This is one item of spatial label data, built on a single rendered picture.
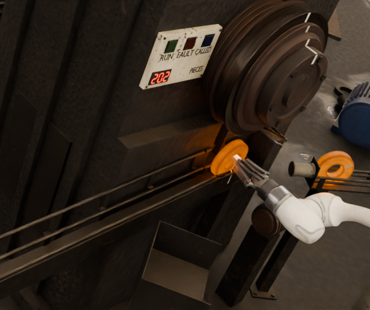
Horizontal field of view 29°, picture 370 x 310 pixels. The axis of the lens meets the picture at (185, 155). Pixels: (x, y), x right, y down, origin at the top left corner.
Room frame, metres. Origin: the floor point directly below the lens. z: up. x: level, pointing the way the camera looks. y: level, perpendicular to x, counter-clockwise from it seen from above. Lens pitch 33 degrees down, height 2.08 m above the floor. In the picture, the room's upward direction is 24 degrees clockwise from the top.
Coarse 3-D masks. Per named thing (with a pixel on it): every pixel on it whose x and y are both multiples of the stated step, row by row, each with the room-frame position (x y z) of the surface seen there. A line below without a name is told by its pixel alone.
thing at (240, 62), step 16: (272, 16) 2.06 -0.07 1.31; (288, 16) 2.07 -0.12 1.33; (304, 16) 2.10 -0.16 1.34; (320, 16) 2.18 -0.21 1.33; (256, 32) 2.00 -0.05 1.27; (272, 32) 1.99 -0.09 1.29; (240, 48) 1.98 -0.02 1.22; (256, 48) 1.96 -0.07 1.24; (240, 64) 1.95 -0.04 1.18; (224, 80) 1.95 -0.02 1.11; (240, 80) 1.94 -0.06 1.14; (224, 96) 1.95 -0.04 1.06; (224, 112) 1.94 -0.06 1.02; (240, 128) 2.05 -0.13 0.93
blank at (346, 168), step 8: (336, 152) 2.44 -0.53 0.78; (344, 152) 2.46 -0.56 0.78; (320, 160) 2.42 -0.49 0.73; (328, 160) 2.41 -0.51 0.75; (336, 160) 2.42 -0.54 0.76; (344, 160) 2.44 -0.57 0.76; (328, 168) 2.42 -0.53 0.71; (344, 168) 2.45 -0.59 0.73; (352, 168) 2.46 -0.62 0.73; (328, 176) 2.43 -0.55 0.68; (336, 176) 2.44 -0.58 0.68; (344, 176) 2.45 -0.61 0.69; (328, 184) 2.43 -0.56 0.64
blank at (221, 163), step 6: (228, 144) 2.11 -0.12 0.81; (234, 144) 2.12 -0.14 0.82; (240, 144) 2.13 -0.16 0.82; (222, 150) 2.09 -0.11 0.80; (228, 150) 2.09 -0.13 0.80; (234, 150) 2.10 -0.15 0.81; (240, 150) 2.14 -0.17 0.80; (246, 150) 2.17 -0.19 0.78; (216, 156) 2.08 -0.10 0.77; (222, 156) 2.08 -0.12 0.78; (228, 156) 2.09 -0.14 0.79; (240, 156) 2.16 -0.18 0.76; (216, 162) 2.07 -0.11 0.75; (222, 162) 2.07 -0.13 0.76; (228, 162) 2.15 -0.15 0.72; (216, 168) 2.07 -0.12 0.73; (222, 168) 2.09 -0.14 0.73; (228, 168) 2.13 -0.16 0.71; (216, 174) 2.08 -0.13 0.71
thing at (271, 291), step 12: (312, 192) 2.43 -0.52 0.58; (324, 192) 2.43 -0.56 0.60; (288, 240) 2.42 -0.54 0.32; (276, 252) 2.44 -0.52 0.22; (288, 252) 2.43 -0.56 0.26; (276, 264) 2.42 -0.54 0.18; (264, 276) 2.43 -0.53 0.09; (276, 276) 2.43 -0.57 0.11; (252, 288) 2.41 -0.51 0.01; (264, 288) 2.42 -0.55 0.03
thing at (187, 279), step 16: (160, 224) 1.70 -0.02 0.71; (160, 240) 1.70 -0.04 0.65; (176, 240) 1.70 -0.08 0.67; (192, 240) 1.70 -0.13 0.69; (208, 240) 1.71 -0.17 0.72; (144, 256) 1.65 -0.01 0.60; (160, 256) 1.68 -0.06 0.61; (176, 256) 1.70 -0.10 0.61; (192, 256) 1.71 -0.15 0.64; (208, 256) 1.71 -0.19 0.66; (144, 272) 1.59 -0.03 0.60; (160, 272) 1.62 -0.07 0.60; (176, 272) 1.64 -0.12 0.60; (192, 272) 1.67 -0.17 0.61; (144, 288) 1.44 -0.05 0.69; (160, 288) 1.44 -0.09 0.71; (176, 288) 1.59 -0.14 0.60; (192, 288) 1.61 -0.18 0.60; (128, 304) 1.46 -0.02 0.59; (144, 304) 1.44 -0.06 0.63; (160, 304) 1.44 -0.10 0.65; (176, 304) 1.45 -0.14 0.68; (192, 304) 1.45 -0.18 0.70; (208, 304) 1.45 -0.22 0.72
